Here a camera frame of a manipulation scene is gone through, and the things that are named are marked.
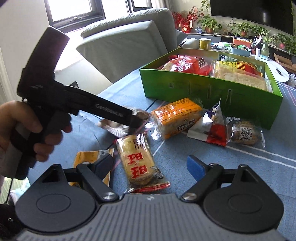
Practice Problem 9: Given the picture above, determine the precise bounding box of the grey armchair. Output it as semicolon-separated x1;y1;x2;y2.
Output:
54;7;200;95

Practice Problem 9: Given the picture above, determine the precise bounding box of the toast bread clear bag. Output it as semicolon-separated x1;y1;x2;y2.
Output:
212;62;273;92

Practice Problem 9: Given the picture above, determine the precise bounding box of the green cardboard box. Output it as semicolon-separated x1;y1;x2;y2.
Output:
139;47;284;130

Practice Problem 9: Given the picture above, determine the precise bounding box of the red white blue packet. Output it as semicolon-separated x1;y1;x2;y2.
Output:
187;101;227;147

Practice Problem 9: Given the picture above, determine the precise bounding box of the dark foil snack packet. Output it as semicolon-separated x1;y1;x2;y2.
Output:
97;107;149;138

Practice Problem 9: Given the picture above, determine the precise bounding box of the glass vase with plant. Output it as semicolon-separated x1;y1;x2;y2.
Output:
257;27;276;59

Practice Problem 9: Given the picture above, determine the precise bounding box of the blue tray with items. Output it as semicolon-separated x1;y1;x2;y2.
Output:
230;44;251;57

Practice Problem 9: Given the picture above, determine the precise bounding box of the red flower decoration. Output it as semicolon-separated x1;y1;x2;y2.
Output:
172;6;198;34

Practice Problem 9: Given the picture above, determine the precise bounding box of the open cardboard box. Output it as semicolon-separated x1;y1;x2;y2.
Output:
274;53;296;74

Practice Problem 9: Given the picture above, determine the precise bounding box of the person's left hand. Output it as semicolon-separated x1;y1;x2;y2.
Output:
1;100;72;162

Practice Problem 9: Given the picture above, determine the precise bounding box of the black wall television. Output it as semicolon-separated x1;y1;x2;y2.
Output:
210;0;293;35

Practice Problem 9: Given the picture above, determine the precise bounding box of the yellow snack packet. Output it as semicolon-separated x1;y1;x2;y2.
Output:
69;148;114;187

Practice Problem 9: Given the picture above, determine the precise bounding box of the yellow red snack bag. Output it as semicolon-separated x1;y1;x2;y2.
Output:
216;61;263;77

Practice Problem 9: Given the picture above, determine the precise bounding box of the round cookie clear wrapper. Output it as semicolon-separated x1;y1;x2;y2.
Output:
225;117;265;148

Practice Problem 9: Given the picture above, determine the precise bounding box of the large red snack bag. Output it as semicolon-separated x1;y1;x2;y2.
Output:
159;55;214;76

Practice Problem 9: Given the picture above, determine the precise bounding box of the rice cracker red pack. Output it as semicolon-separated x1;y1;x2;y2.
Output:
115;133;171;193

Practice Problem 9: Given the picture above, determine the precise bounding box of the white round coffee table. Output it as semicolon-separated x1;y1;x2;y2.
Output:
254;56;290;83

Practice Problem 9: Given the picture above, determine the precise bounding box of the orange bread snack pack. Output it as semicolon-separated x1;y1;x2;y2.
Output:
151;98;204;140

